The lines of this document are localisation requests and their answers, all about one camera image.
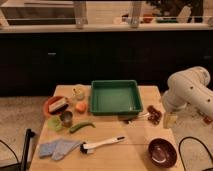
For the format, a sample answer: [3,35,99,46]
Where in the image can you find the white black dish brush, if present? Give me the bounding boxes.
[80,136,125,154]

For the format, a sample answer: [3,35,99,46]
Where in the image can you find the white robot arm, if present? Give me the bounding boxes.
[161,66,213,129]

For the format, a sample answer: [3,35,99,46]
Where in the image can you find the brown grape bunch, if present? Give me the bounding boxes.
[147,105,162,125]

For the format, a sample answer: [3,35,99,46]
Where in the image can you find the dark red bowl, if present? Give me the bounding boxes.
[148,138,177,168]

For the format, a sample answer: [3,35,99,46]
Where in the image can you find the green plastic tray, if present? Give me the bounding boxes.
[89,80,143,116]

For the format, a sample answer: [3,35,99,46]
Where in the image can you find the orange fruit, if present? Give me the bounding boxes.
[75,102,87,113]

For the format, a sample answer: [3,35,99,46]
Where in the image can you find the green pepper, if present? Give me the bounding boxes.
[69,122,96,134]

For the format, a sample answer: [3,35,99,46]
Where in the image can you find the yellow cup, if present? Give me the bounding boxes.
[72,84,85,100]

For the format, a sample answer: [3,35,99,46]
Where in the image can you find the metal cup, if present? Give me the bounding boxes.
[60,111,73,127]

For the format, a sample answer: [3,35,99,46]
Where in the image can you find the sponge block on plate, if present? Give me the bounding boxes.
[49,98,67,113]

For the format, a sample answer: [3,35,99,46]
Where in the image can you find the light green cup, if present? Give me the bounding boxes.
[47,116,62,131]

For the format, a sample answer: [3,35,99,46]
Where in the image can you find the blue cloth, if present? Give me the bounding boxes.
[38,139,81,161]

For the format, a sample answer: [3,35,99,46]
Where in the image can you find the orange plate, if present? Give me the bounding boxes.
[43,96,69,118]

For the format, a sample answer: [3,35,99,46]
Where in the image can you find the black stand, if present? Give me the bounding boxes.
[20,129,35,171]

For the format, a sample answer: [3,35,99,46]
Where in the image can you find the black cable right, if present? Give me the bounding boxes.
[178,136,213,171]

